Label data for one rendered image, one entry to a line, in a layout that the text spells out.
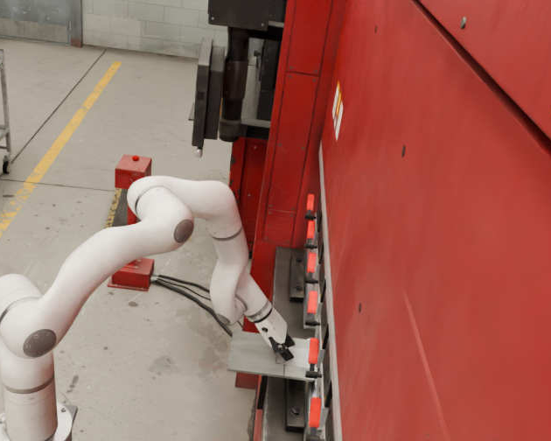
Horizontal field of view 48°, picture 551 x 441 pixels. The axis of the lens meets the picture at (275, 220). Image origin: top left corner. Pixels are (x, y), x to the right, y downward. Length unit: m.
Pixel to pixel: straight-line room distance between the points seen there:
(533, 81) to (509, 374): 0.23
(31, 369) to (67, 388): 1.73
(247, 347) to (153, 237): 0.68
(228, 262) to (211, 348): 1.82
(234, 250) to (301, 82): 0.97
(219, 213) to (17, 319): 0.53
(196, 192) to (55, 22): 7.36
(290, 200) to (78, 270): 1.36
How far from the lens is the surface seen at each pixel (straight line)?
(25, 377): 1.55
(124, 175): 3.48
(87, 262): 1.45
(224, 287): 1.71
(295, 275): 2.51
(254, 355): 1.96
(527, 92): 0.53
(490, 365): 0.57
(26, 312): 1.42
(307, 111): 2.47
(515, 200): 0.56
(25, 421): 1.65
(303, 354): 1.99
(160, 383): 3.27
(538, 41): 0.53
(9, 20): 8.98
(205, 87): 2.59
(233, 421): 3.12
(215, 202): 1.54
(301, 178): 2.58
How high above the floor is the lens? 2.30
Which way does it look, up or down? 29 degrees down
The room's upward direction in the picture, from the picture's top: 9 degrees clockwise
